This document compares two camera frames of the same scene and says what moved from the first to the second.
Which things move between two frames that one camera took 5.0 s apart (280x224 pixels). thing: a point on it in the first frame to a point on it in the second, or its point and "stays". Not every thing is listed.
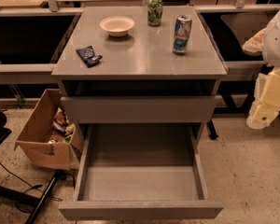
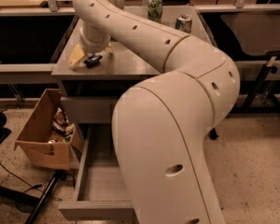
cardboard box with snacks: x=48 y=136 stays
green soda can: x=155 y=10 stays
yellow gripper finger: x=264 y=108 to x=92 y=39
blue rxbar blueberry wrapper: x=89 y=56 stays
